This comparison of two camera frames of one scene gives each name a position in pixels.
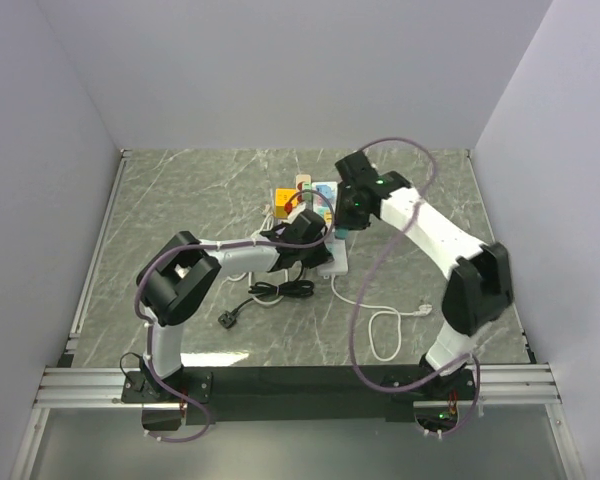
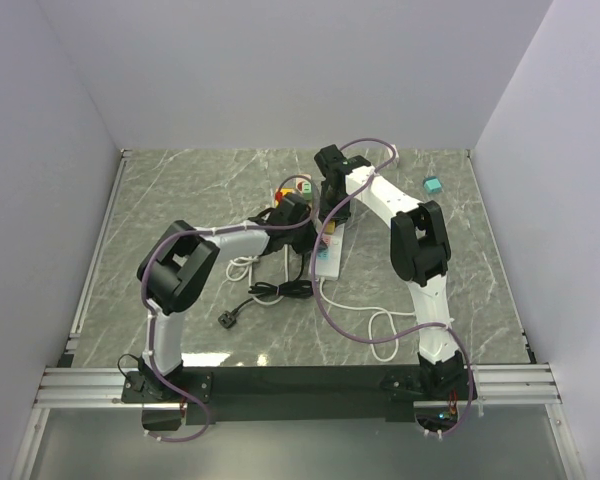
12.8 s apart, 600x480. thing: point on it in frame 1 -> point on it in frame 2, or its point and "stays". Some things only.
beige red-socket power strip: x=300 y=179 stays
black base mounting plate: x=274 y=395 stays
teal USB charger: x=342 y=233 -> x=432 y=184
